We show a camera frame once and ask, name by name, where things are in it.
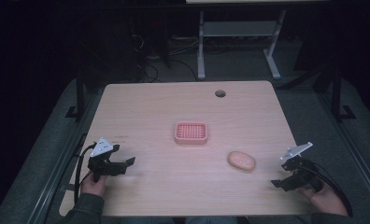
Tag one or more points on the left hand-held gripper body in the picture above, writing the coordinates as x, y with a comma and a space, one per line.
102, 158

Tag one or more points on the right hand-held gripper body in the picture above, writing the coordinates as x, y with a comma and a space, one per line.
300, 169

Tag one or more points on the pink soap dish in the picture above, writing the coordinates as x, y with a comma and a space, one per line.
191, 132

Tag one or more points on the person's left hand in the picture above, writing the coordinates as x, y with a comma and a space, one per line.
93, 185

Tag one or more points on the person's right hand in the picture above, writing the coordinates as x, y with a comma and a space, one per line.
324, 199

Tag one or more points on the black metal stand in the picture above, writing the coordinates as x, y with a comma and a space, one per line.
337, 96
79, 99

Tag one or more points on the white metal table frame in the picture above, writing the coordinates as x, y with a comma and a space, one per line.
236, 29

